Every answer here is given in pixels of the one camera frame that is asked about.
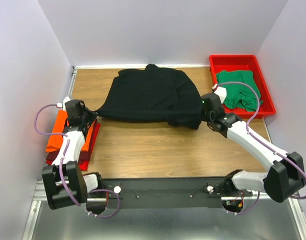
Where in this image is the black t shirt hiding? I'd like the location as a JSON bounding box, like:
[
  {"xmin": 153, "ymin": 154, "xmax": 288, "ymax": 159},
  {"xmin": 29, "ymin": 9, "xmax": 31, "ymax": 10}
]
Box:
[{"xmin": 97, "ymin": 64, "xmax": 203, "ymax": 130}]

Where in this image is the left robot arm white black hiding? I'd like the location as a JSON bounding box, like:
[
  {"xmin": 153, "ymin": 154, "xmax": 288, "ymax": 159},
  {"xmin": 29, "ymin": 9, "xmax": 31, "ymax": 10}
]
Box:
[{"xmin": 41, "ymin": 96, "xmax": 104, "ymax": 210}]

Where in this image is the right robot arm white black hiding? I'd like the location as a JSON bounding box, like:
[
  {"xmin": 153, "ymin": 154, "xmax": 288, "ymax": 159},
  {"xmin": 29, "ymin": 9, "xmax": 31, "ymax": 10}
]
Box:
[{"xmin": 201, "ymin": 92, "xmax": 306, "ymax": 203}]

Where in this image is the green t shirt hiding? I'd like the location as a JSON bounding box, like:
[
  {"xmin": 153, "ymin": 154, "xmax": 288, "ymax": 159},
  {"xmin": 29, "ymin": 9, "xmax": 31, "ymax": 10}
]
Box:
[{"xmin": 216, "ymin": 70, "xmax": 263, "ymax": 112}]

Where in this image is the orange folded t shirt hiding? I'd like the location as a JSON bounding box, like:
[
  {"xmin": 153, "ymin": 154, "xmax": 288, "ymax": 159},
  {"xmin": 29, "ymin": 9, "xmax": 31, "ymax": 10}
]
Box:
[{"xmin": 45, "ymin": 110, "xmax": 96, "ymax": 153}]

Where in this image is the red plastic bin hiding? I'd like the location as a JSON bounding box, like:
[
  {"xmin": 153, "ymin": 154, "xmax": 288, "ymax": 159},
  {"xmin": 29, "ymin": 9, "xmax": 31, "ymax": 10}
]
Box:
[{"xmin": 209, "ymin": 54, "xmax": 276, "ymax": 119}]

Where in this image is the red folded t shirt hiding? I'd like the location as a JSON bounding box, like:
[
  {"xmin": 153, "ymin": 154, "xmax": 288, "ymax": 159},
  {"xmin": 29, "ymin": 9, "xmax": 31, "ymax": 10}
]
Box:
[{"xmin": 45, "ymin": 122, "xmax": 101, "ymax": 172}]

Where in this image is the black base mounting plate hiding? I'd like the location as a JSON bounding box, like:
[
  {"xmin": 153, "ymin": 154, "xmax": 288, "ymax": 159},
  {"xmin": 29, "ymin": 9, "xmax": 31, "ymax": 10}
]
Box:
[{"xmin": 85, "ymin": 176, "xmax": 253, "ymax": 210}]

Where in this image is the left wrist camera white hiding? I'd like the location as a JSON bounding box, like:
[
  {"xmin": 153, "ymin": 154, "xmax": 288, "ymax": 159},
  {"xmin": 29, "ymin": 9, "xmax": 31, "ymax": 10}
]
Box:
[{"xmin": 56, "ymin": 95, "xmax": 72, "ymax": 111}]

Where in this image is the aluminium frame rail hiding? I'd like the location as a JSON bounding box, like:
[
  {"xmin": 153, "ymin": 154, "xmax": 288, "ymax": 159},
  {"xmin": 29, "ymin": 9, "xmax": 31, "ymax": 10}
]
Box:
[{"xmin": 32, "ymin": 177, "xmax": 301, "ymax": 202}]

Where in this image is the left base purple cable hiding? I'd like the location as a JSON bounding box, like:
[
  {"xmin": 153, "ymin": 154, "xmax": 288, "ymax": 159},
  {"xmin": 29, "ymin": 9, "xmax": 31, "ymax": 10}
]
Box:
[{"xmin": 86, "ymin": 188, "xmax": 121, "ymax": 219}]

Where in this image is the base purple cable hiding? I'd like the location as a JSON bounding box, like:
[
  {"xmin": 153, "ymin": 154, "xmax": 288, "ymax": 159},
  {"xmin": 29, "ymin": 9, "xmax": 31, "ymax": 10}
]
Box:
[
  {"xmin": 226, "ymin": 189, "xmax": 261, "ymax": 216},
  {"xmin": 86, "ymin": 188, "xmax": 121, "ymax": 219}
]

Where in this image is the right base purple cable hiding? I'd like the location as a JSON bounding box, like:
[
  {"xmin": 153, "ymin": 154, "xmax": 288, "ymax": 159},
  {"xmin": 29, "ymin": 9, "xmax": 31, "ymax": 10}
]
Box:
[{"xmin": 226, "ymin": 189, "xmax": 261, "ymax": 216}]

